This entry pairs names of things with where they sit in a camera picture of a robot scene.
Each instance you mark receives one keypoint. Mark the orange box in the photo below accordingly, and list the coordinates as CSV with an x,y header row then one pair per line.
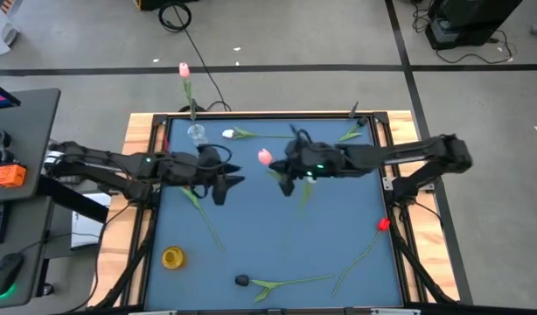
x,y
10,176

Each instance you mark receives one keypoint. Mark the blue table mat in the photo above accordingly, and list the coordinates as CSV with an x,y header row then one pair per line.
x,y
260,236

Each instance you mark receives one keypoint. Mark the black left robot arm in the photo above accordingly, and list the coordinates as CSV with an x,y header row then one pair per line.
x,y
120,162

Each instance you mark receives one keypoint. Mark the grey keyboard shelf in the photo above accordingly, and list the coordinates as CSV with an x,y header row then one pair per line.
x,y
23,227

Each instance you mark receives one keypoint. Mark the clear glass vase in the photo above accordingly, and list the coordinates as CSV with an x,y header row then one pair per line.
x,y
197,136

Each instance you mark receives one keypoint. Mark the black upright post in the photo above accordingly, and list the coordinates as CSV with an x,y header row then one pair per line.
x,y
353,109
193,114

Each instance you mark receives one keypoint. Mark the grey desk top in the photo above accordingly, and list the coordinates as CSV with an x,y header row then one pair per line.
x,y
32,131

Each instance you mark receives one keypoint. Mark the black floor machine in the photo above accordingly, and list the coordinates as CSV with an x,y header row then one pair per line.
x,y
469,17

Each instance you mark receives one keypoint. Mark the black computer mouse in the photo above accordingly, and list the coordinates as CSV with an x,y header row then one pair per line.
x,y
6,271

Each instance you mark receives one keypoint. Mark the black support beam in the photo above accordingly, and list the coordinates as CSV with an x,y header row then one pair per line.
x,y
76,203

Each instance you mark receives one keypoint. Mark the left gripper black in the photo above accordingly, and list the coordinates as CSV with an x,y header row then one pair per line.
x,y
190,168

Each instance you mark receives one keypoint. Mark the pink artificial tulip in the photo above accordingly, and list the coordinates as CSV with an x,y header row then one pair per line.
x,y
184,70
265,156

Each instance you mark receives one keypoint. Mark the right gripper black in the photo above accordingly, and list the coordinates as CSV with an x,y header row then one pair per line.
x,y
314,159

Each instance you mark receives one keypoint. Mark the black artificial tulip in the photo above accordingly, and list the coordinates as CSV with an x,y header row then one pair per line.
x,y
241,280
349,135

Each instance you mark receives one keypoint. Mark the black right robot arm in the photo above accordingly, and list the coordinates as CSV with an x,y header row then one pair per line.
x,y
404,153

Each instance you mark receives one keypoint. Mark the yellow glass vase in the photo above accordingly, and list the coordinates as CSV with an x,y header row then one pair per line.
x,y
173,258

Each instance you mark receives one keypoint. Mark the black headphones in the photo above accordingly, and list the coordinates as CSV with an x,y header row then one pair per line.
x,y
2,158

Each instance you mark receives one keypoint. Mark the black desk caster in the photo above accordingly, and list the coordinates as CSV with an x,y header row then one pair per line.
x,y
47,289

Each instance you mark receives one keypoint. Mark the red artificial tulip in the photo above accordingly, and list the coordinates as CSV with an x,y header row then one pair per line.
x,y
192,197
383,224

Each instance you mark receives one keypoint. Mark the white frame bracket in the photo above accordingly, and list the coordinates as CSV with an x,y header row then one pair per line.
x,y
152,312
395,312

